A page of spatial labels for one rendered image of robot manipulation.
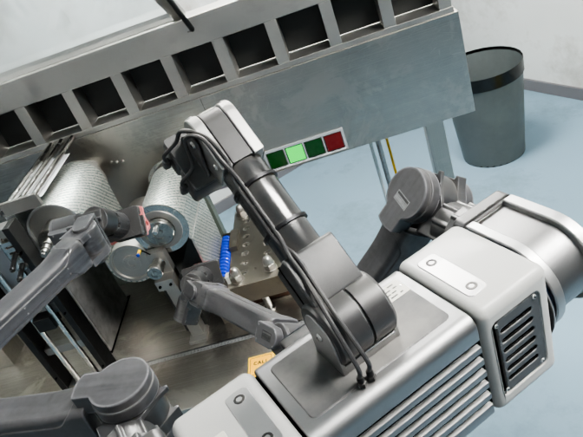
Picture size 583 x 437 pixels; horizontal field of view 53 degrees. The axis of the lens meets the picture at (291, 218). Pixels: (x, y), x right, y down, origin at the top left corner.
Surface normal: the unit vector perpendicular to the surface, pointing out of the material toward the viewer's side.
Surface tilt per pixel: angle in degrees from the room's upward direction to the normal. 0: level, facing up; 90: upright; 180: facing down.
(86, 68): 90
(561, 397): 0
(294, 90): 90
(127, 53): 90
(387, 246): 57
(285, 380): 0
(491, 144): 95
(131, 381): 3
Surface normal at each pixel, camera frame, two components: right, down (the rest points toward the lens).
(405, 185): -0.82, -0.15
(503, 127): 0.20, 0.55
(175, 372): -0.32, -0.79
